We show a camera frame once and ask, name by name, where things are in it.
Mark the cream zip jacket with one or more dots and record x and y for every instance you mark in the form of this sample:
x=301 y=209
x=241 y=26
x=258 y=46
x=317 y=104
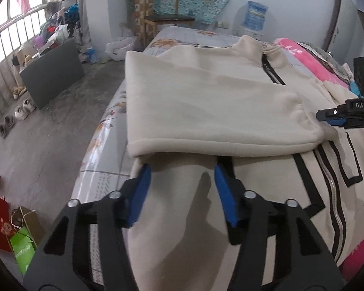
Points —
x=200 y=97

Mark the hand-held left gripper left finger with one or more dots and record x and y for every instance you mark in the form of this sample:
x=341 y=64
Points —
x=139 y=194

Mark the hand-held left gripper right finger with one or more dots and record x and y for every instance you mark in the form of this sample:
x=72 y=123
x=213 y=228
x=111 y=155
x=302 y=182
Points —
x=226 y=194

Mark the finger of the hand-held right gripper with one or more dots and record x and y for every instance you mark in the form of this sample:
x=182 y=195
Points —
x=324 y=114

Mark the brown paper bag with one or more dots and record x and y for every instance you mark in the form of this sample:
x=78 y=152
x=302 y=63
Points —
x=33 y=221

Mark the grey shoe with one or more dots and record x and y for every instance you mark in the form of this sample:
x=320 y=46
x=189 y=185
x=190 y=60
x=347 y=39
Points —
x=10 y=121
x=3 y=130

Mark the tan slipper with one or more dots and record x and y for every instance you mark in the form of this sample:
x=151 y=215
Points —
x=19 y=92

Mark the blue water bottle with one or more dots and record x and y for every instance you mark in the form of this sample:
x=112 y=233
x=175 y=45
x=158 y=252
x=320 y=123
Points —
x=256 y=15

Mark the green paper bag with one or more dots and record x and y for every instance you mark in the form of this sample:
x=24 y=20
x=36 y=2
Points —
x=22 y=251

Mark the white plastic bag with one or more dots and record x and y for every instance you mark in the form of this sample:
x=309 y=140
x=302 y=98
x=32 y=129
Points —
x=121 y=48

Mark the dark patterned pillow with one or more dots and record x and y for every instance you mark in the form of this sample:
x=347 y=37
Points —
x=330 y=63

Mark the pile of colourful clothes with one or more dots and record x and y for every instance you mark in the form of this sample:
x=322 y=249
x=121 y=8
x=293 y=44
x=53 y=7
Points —
x=57 y=27

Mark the floral bed sheet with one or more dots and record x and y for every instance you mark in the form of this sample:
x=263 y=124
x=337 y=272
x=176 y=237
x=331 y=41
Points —
x=109 y=145

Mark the metal railing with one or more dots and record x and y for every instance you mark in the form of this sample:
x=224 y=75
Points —
x=6 y=54

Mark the cyan floral quilt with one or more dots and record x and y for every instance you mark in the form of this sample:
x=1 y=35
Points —
x=354 y=88

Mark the white sneaker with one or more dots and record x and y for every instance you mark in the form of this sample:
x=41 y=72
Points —
x=29 y=105

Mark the brown door frame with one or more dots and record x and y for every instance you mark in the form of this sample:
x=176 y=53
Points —
x=335 y=21

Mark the dark grey board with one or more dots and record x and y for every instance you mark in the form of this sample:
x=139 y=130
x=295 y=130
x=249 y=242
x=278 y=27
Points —
x=51 y=72

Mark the white shoes pair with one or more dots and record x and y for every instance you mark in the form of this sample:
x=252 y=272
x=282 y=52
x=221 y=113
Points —
x=21 y=113

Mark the white wall socket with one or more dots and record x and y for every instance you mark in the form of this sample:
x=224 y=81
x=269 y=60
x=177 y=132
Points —
x=223 y=25

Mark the wooden armchair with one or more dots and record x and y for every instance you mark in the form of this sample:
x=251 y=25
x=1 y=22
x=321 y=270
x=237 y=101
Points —
x=170 y=18

